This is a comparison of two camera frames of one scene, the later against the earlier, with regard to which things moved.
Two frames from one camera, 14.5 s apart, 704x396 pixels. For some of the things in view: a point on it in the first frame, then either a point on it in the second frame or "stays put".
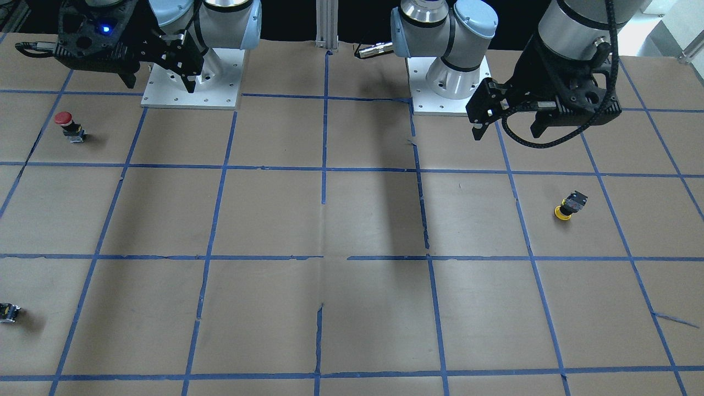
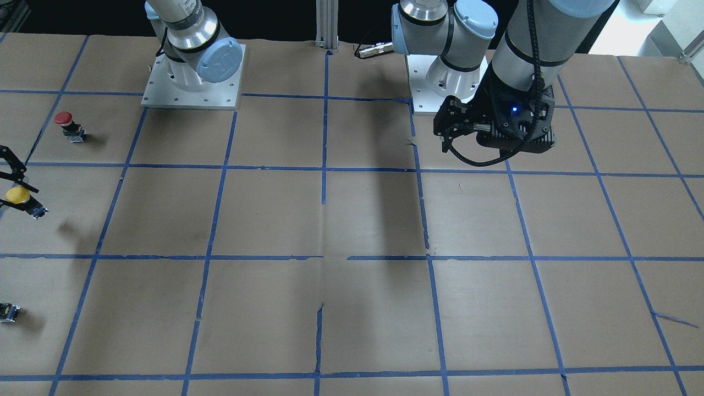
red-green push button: (73, 131) stays put
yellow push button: (572, 204) -> (21, 195)
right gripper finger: (189, 81) -> (18, 169)
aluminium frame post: (326, 16) stays put
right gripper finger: (126, 73) -> (32, 206)
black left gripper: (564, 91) -> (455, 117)
